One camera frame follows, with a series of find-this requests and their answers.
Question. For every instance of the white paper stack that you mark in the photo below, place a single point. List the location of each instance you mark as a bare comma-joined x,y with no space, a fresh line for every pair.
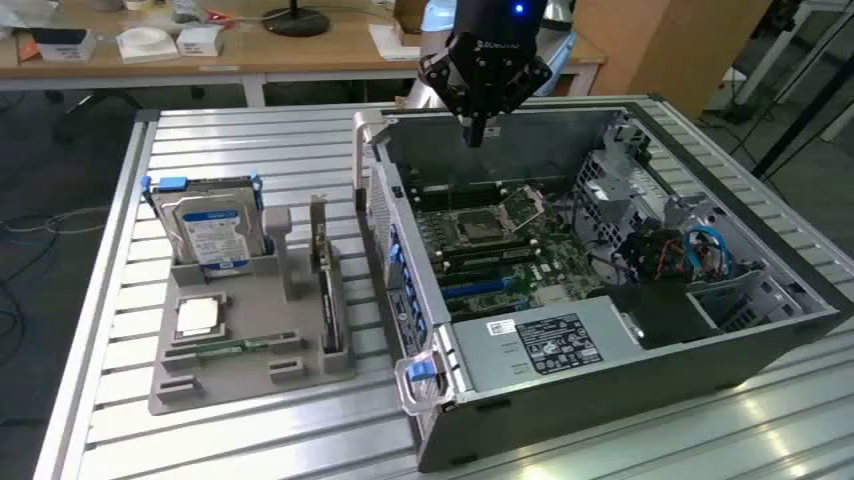
394,45

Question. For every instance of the silver CPU chip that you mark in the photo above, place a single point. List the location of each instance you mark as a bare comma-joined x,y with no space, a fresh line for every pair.
199,316

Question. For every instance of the clear case latch blue button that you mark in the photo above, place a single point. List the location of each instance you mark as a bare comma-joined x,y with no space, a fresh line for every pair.
421,372

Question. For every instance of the white box round hollow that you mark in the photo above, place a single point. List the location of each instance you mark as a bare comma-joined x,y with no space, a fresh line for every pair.
149,47

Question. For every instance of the grey printed parts rack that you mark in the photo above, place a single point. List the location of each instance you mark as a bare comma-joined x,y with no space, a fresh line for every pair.
261,325

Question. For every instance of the silver hard disk blue label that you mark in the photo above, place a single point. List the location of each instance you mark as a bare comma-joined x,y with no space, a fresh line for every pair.
214,235

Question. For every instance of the wooden desk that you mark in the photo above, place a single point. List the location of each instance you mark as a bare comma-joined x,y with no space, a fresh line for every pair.
301,55

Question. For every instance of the metal socket cover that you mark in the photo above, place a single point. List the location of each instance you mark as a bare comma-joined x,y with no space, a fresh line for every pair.
522,207

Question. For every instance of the green RAM stick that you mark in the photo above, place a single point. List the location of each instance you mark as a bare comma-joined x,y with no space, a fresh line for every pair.
254,344

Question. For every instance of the white sticker inside case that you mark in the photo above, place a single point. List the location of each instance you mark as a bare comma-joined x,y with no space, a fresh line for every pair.
492,134

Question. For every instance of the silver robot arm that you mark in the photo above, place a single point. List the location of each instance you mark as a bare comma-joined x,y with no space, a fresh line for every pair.
421,97

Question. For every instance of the CPU socket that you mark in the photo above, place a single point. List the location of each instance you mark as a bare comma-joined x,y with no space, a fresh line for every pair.
479,226

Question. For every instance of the wooden cabinet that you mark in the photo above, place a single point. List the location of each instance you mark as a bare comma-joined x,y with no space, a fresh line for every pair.
668,50

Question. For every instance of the silver chipset heat sink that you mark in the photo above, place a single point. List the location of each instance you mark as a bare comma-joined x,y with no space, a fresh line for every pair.
553,295

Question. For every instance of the blue plastic disk carrier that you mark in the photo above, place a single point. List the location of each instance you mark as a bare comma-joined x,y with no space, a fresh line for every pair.
262,210

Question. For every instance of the grey power supply unit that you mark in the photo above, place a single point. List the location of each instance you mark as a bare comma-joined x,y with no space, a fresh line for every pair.
488,360

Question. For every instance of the grey metal disk bay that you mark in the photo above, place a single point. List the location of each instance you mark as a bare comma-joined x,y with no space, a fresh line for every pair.
614,195

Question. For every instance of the black nvidia graphics card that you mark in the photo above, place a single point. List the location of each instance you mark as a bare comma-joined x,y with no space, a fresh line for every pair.
330,300

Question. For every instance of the green motherboard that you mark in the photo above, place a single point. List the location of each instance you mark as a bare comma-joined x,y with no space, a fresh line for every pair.
554,265

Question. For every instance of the black lamp base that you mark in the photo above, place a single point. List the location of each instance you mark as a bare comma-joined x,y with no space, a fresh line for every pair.
297,22

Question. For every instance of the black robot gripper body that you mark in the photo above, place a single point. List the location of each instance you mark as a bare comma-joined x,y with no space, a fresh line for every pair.
497,35

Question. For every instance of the brown cardboard box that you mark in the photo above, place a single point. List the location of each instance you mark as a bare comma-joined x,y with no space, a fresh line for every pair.
409,17

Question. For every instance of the blue expansion slot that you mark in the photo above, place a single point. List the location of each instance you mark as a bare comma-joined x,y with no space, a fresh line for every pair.
475,290

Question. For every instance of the black power supply label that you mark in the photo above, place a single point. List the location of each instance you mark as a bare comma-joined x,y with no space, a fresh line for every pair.
561,345

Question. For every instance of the white box black lid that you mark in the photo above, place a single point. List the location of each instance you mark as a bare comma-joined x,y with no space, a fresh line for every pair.
66,47

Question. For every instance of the black office chair base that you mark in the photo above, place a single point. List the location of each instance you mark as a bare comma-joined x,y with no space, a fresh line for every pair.
63,127

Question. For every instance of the dark grey open PC case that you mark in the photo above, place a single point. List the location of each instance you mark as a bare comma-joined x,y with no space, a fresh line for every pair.
601,415

